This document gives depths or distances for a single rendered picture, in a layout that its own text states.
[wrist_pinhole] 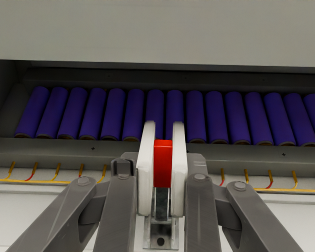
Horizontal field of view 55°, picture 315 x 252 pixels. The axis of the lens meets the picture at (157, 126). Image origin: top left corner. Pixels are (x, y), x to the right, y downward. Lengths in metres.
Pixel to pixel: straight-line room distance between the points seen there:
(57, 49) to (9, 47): 0.02
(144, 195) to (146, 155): 0.02
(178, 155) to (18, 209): 0.17
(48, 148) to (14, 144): 0.03
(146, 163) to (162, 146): 0.03
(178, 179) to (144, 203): 0.02
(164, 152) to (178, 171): 0.04
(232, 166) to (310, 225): 0.08
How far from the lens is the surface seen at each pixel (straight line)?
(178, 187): 0.16
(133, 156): 0.18
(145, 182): 0.16
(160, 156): 0.19
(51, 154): 0.28
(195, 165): 0.17
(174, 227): 0.23
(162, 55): 0.15
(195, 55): 0.16
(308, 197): 0.29
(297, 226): 0.28
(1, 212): 0.29
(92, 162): 0.27
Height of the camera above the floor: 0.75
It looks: 33 degrees down
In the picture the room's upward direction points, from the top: 1 degrees clockwise
